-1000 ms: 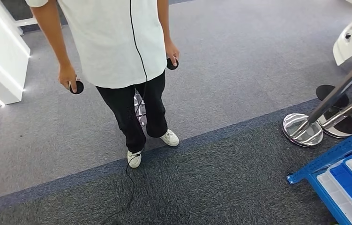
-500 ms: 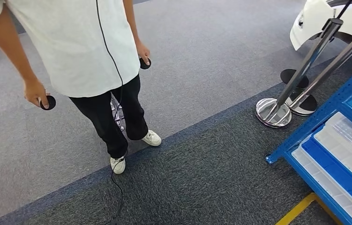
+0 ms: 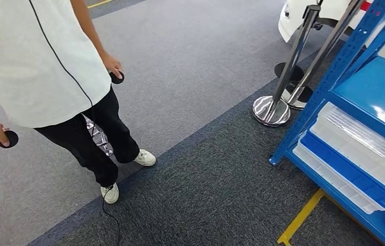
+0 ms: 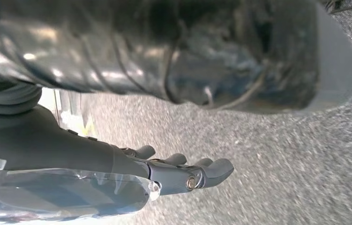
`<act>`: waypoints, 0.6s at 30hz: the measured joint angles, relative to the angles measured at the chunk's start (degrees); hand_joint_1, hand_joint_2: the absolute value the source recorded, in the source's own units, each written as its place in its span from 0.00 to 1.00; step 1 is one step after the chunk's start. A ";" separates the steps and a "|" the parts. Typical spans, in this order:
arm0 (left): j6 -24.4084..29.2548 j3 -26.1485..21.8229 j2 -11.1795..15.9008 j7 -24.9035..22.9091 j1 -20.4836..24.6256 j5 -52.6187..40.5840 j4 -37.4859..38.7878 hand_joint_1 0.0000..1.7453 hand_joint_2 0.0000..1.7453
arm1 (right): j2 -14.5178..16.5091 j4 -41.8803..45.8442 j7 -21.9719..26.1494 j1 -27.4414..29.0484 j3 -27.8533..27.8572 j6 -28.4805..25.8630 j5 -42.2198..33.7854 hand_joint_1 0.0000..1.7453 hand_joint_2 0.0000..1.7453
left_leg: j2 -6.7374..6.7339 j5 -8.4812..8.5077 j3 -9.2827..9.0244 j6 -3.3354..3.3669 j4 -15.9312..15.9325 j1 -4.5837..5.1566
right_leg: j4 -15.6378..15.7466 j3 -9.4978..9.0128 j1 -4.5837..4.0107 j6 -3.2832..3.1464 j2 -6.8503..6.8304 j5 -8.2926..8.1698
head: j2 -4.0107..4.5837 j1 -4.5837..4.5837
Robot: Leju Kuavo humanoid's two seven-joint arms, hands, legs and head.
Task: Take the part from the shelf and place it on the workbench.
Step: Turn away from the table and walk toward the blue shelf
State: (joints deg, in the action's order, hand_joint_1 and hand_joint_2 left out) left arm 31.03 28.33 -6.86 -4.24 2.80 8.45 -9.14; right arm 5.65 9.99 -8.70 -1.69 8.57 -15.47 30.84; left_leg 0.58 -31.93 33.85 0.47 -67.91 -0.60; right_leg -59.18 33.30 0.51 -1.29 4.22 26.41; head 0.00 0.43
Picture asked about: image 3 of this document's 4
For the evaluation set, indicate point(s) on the person's left hand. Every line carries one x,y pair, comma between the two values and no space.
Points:
112,64

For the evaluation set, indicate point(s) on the round black hand controller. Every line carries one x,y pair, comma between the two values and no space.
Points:
117,79
10,139

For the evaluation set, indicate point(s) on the person's left forearm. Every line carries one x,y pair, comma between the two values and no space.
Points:
88,27

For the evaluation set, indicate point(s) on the blue metal shelf rack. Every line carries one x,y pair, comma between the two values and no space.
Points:
375,81

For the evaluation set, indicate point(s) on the person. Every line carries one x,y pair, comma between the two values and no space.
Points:
25,51

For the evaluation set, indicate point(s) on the white car with red stripe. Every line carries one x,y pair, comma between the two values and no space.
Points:
290,20

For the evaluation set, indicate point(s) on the white plastic bin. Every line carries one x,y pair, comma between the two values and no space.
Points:
365,149
331,180

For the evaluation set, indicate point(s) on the blue plastic bin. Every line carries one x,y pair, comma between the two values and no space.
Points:
348,171

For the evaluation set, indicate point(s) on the chrome stanchion post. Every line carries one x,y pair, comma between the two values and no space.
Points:
271,112
296,96

